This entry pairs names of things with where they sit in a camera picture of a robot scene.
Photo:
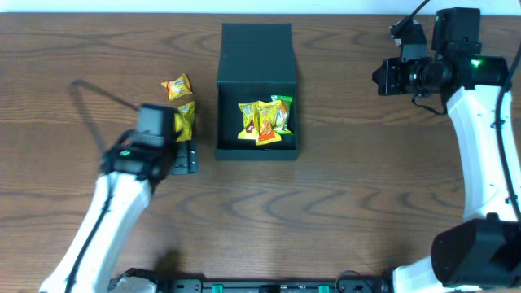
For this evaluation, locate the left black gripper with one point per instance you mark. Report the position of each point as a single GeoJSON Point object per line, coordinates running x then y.
{"type": "Point", "coordinates": [188, 158]}

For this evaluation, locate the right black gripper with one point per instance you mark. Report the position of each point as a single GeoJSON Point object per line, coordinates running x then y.
{"type": "Point", "coordinates": [387, 85]}

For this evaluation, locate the yellow chocolate snack packet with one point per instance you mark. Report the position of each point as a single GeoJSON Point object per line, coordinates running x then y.
{"type": "Point", "coordinates": [250, 121]}

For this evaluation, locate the yellow peanut butter snack packet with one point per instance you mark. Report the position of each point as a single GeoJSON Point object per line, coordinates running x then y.
{"type": "Point", "coordinates": [267, 112]}

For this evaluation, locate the green Apollo snack packet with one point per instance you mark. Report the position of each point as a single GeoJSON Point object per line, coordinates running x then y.
{"type": "Point", "coordinates": [283, 114]}

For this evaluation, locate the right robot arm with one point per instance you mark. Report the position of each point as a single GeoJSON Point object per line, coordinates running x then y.
{"type": "Point", "coordinates": [483, 252]}

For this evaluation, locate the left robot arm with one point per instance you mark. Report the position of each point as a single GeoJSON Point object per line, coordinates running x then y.
{"type": "Point", "coordinates": [130, 171]}

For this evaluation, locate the orange Lemond snack, far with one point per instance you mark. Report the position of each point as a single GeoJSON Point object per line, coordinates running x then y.
{"type": "Point", "coordinates": [178, 88]}

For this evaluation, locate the dark green open box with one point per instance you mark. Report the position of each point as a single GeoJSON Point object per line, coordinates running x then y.
{"type": "Point", "coordinates": [257, 61]}

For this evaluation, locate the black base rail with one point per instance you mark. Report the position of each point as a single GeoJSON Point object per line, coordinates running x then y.
{"type": "Point", "coordinates": [142, 280]}

